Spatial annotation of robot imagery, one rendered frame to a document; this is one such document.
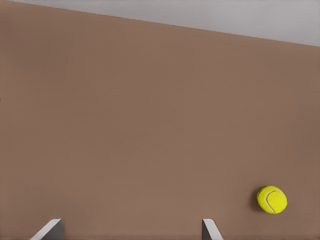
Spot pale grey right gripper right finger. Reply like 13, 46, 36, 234
201, 218, 224, 240

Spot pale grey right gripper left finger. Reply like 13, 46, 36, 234
29, 218, 65, 240

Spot yellow tennis ball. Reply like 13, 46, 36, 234
256, 185, 288, 215

